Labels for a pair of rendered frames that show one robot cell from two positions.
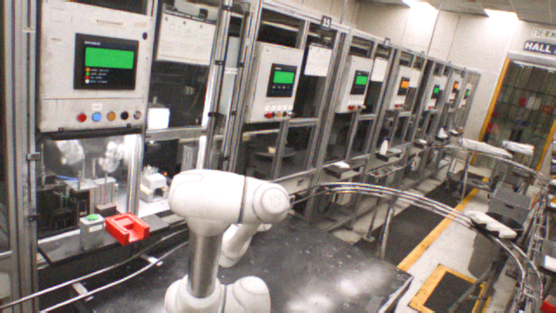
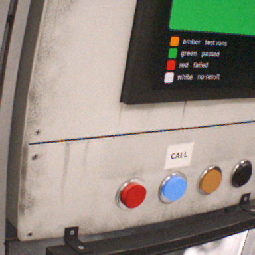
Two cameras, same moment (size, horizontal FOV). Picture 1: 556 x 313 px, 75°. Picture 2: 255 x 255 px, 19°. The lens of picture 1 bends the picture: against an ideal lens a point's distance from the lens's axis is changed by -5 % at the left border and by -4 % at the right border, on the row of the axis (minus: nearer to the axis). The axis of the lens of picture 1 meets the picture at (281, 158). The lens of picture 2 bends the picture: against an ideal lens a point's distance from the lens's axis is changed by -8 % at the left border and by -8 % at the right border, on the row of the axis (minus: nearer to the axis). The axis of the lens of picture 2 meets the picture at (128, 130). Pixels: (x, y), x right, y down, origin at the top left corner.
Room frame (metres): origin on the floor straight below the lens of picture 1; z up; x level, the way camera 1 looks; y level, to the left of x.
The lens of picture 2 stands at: (0.56, 0.55, 1.78)
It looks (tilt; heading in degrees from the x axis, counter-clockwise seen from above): 20 degrees down; 17
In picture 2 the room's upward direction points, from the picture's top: 9 degrees clockwise
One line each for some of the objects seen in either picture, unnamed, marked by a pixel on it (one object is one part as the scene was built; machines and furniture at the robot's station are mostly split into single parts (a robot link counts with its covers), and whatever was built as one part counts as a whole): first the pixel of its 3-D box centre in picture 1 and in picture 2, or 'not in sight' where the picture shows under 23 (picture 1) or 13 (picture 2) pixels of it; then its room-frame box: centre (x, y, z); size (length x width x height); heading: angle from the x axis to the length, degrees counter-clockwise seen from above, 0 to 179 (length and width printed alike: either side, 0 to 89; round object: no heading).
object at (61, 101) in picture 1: (86, 65); (141, 15); (1.45, 0.84, 1.60); 0.42 x 0.29 x 0.46; 146
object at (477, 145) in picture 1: (477, 169); not in sight; (5.98, -3.22, 0.48); 0.88 x 0.56 x 0.96; 74
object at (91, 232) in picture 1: (90, 229); not in sight; (1.29, 0.70, 0.97); 0.08 x 0.08 x 0.12; 56
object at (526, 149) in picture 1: (511, 167); not in sight; (6.80, -4.28, 0.48); 0.84 x 0.58 x 0.97; 154
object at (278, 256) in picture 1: (267, 283); not in sight; (1.62, -0.05, 0.66); 1.50 x 1.06 x 0.04; 146
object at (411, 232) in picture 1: (441, 203); not in sight; (5.32, -2.52, 0.01); 5.85 x 0.59 x 0.01; 146
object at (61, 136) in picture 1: (99, 130); (176, 230); (1.37, 0.73, 1.37); 0.36 x 0.04 x 0.04; 146
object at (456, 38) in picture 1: (413, 77); not in sight; (9.54, -2.78, 1.65); 3.78 x 0.08 x 3.30; 56
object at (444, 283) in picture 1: (453, 296); not in sight; (2.86, -1.75, 0.01); 1.00 x 0.55 x 0.01; 146
